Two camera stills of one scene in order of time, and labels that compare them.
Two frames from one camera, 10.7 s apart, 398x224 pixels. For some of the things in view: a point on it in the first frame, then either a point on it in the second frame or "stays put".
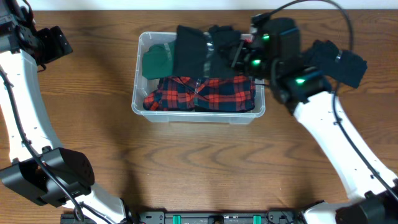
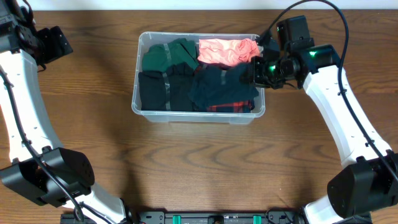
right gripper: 239,61 → 259,70
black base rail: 205,217 stays put
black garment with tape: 203,54 → 170,90
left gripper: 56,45 stays put
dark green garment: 159,61 stays put
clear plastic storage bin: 142,86 stays put
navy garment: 346,66 → 211,84
